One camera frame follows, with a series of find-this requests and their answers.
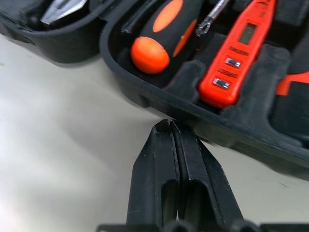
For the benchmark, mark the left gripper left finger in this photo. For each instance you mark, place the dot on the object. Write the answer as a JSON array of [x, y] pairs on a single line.
[[149, 174]]

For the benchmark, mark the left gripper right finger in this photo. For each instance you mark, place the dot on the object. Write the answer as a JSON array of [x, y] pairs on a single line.
[[202, 183]]

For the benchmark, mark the black tool case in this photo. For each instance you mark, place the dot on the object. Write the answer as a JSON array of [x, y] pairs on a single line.
[[144, 96]]

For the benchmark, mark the orange voltage tester pen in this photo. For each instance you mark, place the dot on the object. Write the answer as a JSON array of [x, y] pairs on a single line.
[[229, 67]]

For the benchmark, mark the orange black utility knife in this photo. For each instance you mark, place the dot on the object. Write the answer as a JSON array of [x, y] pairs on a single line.
[[289, 83]]

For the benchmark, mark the short orange black screwdriver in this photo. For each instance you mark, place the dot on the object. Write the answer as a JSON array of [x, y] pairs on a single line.
[[154, 38]]

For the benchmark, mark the long orange black screwdriver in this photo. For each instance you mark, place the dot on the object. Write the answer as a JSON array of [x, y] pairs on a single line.
[[210, 17]]

